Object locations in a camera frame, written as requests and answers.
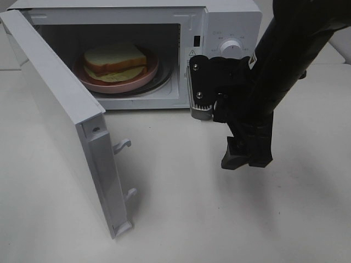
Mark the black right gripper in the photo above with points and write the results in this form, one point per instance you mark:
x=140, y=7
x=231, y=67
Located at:
x=251, y=133

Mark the pink round plate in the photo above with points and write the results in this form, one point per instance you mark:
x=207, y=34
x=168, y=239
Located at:
x=133, y=86

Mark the sandwich with lettuce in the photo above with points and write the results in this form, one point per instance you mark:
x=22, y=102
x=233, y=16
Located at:
x=114, y=63

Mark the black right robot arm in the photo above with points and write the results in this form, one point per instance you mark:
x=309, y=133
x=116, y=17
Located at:
x=295, y=36

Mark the upper white microwave knob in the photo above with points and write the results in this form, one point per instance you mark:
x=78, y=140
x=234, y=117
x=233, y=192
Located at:
x=231, y=49

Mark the glass microwave turntable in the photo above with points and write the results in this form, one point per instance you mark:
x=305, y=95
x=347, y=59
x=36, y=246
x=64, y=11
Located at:
x=162, y=76

